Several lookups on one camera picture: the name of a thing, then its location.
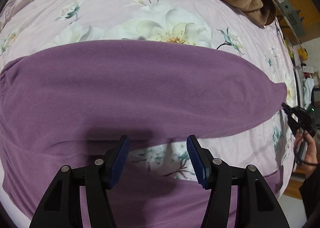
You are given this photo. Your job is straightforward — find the person's right hand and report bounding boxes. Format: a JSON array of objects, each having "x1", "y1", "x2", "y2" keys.
[{"x1": 294, "y1": 128, "x2": 320, "y2": 165}]

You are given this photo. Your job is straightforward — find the light blue cloth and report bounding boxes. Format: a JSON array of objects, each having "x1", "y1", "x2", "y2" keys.
[{"x1": 303, "y1": 78, "x2": 316, "y2": 111}]

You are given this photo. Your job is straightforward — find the purple knit garment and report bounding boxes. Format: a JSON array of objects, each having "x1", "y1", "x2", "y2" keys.
[{"x1": 0, "y1": 39, "x2": 288, "y2": 228}]

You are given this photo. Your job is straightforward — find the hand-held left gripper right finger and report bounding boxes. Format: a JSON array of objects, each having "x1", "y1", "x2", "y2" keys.
[{"x1": 186, "y1": 135, "x2": 290, "y2": 228}]

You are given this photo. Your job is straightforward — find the person's right forearm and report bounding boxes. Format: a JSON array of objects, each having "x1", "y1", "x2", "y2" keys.
[{"x1": 299, "y1": 165, "x2": 320, "y2": 221}]

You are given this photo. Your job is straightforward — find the grey shoe box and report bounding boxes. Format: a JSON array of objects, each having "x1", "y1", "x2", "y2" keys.
[{"x1": 271, "y1": 0, "x2": 307, "y2": 45}]

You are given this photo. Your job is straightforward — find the pink floral bed sheet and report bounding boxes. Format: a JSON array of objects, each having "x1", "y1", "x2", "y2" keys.
[{"x1": 0, "y1": 0, "x2": 304, "y2": 228}]

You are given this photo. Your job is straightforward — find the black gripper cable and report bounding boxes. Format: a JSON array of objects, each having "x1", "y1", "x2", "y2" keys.
[{"x1": 294, "y1": 143, "x2": 320, "y2": 166}]

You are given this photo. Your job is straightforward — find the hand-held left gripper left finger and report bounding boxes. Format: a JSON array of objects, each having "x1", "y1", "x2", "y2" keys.
[{"x1": 29, "y1": 135, "x2": 131, "y2": 228}]

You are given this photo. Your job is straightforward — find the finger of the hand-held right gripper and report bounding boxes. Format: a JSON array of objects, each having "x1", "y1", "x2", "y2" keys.
[
  {"x1": 281, "y1": 102, "x2": 297, "y2": 116},
  {"x1": 287, "y1": 115, "x2": 300, "y2": 136}
]

